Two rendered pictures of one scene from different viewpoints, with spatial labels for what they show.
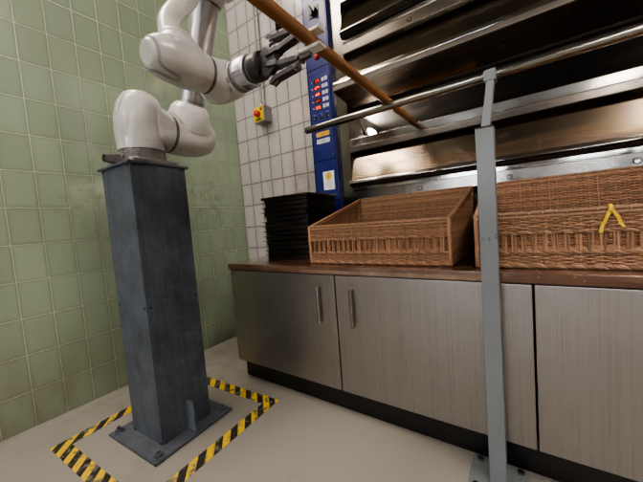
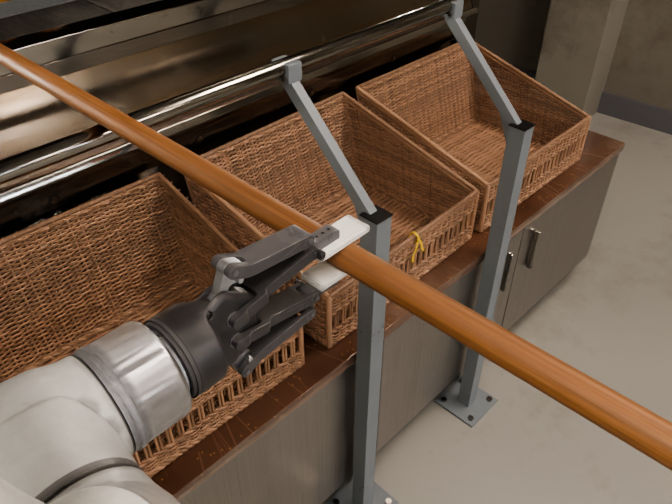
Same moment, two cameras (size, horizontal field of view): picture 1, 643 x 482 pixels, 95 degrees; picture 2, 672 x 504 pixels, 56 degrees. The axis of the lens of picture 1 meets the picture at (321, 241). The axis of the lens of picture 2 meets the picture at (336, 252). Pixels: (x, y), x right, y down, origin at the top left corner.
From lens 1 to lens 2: 118 cm
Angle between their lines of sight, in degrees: 80
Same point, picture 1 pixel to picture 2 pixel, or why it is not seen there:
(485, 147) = (384, 242)
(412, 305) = (282, 445)
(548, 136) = (237, 69)
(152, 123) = not seen: outside the picture
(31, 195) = not seen: outside the picture
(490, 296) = (375, 381)
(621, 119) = (298, 41)
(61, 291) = not seen: outside the picture
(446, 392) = (315, 487)
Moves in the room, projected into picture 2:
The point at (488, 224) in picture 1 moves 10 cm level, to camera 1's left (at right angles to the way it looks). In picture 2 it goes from (379, 318) to (373, 355)
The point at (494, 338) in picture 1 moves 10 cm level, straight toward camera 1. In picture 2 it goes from (374, 411) to (411, 434)
